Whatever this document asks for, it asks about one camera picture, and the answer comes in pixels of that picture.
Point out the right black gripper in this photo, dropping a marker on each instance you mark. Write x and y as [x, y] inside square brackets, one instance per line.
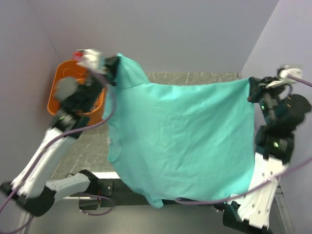
[258, 86]

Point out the black base beam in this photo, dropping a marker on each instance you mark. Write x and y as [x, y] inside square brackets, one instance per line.
[121, 194]

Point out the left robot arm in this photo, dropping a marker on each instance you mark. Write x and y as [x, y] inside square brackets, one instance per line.
[32, 190]

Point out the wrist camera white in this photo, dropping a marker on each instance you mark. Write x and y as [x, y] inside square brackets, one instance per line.
[286, 75]
[90, 59]

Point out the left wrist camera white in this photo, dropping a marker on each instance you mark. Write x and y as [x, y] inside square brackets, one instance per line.
[90, 59]

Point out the aluminium rail frame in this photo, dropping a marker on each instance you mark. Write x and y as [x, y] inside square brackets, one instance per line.
[279, 202]

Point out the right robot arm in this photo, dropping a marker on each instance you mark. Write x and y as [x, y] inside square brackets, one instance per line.
[274, 145]

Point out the orange plastic basket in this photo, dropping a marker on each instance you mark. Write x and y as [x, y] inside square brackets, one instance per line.
[76, 91]

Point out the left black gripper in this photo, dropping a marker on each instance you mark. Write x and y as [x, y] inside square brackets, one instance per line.
[111, 64]

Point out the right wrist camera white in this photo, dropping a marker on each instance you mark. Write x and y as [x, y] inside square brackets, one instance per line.
[286, 75]

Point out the teal t shirt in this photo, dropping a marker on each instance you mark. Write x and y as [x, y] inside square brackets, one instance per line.
[171, 141]

